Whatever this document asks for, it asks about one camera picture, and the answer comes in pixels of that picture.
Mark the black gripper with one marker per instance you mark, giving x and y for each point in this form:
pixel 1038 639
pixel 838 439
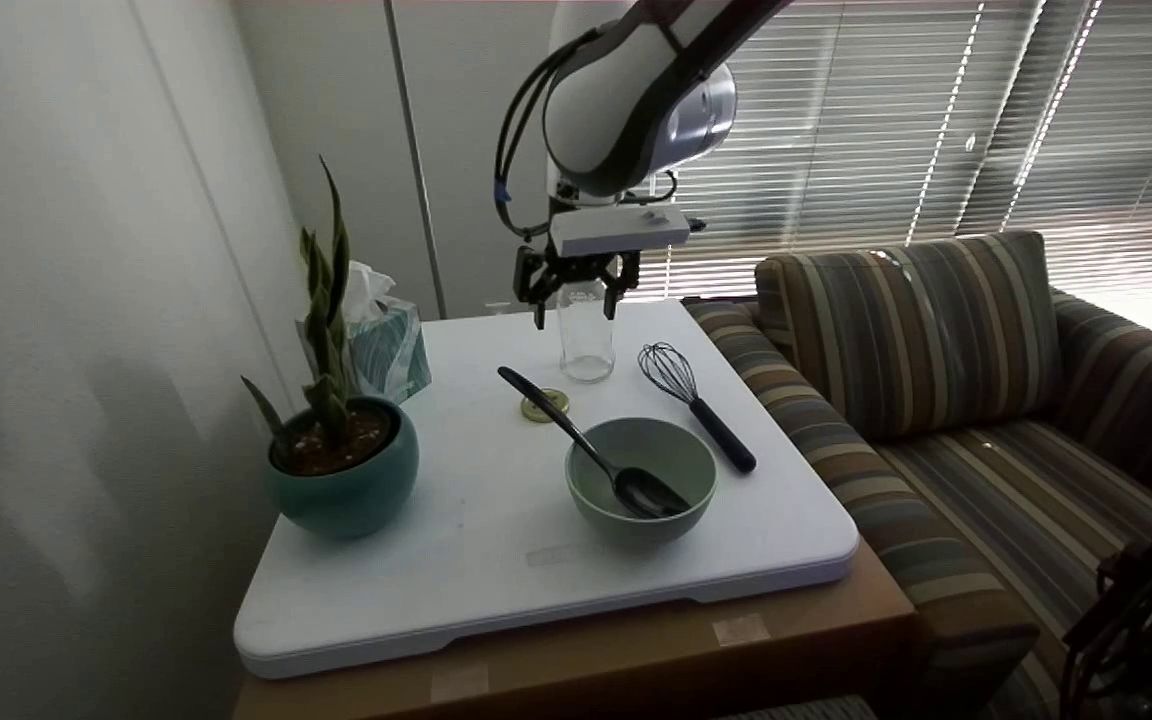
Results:
pixel 576 269

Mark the clear glass jar bottle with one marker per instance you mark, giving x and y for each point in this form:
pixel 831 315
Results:
pixel 586 347

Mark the gold metal jar lid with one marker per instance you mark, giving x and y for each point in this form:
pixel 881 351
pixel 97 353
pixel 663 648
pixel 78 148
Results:
pixel 536 410

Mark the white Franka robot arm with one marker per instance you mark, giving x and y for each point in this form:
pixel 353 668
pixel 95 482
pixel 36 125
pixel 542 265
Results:
pixel 628 81

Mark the black plastic spoon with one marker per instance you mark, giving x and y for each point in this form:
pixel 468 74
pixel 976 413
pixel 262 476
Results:
pixel 561 424

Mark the pale green bowl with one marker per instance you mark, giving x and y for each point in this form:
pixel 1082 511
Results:
pixel 628 529

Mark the green snake plant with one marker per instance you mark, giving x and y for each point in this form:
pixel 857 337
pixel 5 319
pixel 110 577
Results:
pixel 327 334

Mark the white table board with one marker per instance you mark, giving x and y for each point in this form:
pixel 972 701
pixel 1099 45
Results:
pixel 468 563

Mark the teal ceramic plant pot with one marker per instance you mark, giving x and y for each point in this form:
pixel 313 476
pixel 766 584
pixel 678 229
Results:
pixel 343 488

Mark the striped back cushion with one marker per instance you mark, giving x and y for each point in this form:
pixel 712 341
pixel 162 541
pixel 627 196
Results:
pixel 918 334

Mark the wooden table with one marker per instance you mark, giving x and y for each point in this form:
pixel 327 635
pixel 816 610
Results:
pixel 628 660

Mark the striped sofa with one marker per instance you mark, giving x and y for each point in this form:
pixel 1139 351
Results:
pixel 1028 515

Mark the black metal stand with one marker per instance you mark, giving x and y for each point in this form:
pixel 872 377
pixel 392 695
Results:
pixel 1139 612

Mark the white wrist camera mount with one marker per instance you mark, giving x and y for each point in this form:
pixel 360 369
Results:
pixel 616 229

